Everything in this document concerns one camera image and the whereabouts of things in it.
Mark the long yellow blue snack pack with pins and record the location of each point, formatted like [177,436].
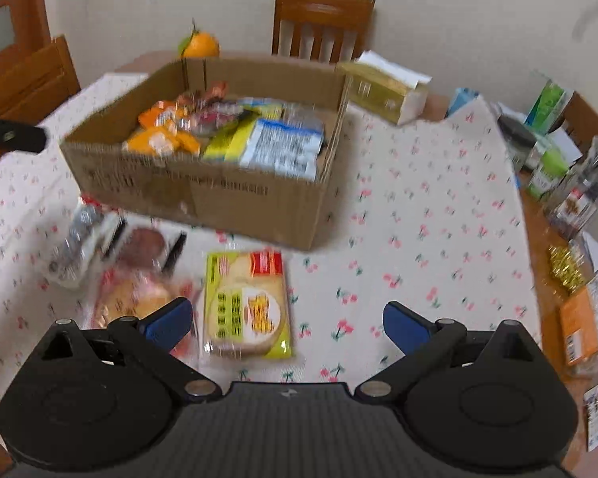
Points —
[229,144]

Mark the orange snack packet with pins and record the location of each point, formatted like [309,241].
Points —
[159,134]

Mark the far wooden chair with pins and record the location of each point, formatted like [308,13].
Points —
[340,17]

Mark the brown orange snack bag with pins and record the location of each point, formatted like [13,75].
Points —
[192,102]

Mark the wooden chair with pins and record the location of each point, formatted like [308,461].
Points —
[37,86]
[340,17]

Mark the green white carton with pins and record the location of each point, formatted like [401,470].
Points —
[548,107]

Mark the green lid bottle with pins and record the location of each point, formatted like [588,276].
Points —
[548,174]

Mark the orange fruit with leaf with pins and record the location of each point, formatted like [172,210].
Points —
[198,44]

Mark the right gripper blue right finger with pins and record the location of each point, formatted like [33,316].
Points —
[426,347]

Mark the orange white box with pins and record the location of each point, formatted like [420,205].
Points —
[579,322]

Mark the green toasted bun slice pack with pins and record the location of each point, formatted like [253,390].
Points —
[246,311]

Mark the clear jar with pens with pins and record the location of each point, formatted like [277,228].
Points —
[575,200]

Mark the dark clear snack packet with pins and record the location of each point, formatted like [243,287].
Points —
[303,117]

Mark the clear grey snack packet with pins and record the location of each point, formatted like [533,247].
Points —
[69,260]

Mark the left wooden chair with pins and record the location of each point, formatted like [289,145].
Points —
[37,86]

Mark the meat floss cake packet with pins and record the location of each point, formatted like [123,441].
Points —
[125,291]

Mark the light blue box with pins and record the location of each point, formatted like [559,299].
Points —
[462,96]

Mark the gold ornament coaster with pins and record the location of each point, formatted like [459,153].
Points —
[565,269]

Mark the gold tissue box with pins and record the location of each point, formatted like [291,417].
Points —
[392,92]

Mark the blue white snack bag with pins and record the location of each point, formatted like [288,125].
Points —
[283,149]

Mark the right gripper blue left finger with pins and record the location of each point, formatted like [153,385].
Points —
[150,340]

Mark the dark lid glass jar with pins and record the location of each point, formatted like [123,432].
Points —
[518,139]

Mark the cherry print tablecloth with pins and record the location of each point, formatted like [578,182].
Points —
[427,215]

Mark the red meat slice packet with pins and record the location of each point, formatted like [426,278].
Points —
[148,250]

